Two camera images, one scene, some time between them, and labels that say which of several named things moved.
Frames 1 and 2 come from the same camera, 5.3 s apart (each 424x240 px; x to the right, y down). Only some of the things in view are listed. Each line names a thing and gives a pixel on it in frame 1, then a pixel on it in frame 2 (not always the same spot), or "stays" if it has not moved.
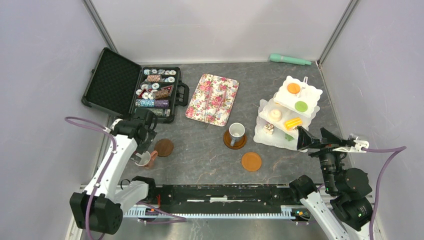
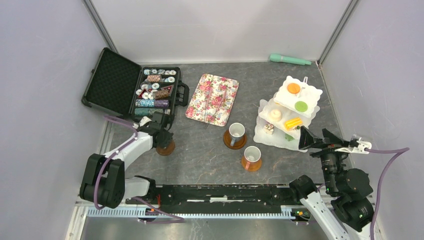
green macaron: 301,106 stays
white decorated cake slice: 268,128 stays
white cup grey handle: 236,131 stays
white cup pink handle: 147,158 -> 252,154
